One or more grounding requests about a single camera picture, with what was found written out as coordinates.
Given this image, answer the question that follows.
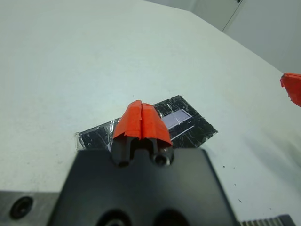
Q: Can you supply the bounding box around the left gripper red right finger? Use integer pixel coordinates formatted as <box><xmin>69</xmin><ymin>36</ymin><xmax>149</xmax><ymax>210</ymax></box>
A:
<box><xmin>141</xmin><ymin>102</ymin><xmax>174</xmax><ymax>155</ymax></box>

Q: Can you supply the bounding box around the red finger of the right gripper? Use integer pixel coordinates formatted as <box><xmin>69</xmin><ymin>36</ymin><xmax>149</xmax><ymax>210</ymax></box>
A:
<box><xmin>279</xmin><ymin>72</ymin><xmax>301</xmax><ymax>106</ymax></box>

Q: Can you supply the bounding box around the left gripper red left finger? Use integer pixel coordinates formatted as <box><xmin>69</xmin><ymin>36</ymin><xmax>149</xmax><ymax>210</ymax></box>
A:
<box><xmin>111</xmin><ymin>100</ymin><xmax>143</xmax><ymax>167</ymax></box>

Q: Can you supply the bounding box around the black taped box lid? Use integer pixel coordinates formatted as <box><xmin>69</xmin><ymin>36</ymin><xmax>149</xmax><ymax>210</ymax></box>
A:
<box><xmin>74</xmin><ymin>95</ymin><xmax>218</xmax><ymax>151</ymax></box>

